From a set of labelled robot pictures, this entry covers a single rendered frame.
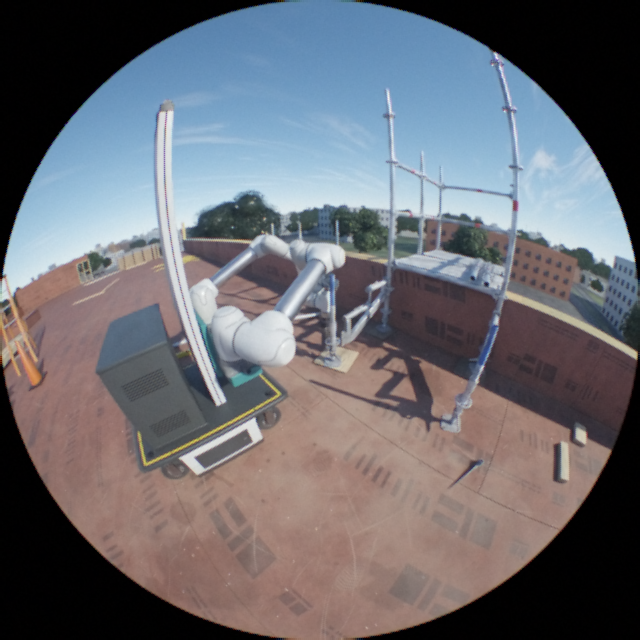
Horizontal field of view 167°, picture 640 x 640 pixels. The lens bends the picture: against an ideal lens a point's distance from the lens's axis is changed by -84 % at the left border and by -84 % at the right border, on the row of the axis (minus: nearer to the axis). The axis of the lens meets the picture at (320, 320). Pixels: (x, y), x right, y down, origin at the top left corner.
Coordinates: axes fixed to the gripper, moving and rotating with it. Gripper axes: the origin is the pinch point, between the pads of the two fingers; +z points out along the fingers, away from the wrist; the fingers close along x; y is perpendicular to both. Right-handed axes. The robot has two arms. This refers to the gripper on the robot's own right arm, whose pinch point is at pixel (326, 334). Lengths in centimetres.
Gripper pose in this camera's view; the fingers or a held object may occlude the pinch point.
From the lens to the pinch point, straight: 185.1
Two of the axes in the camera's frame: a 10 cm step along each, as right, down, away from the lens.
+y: 4.6, 4.0, -7.9
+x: 8.9, -2.4, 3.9
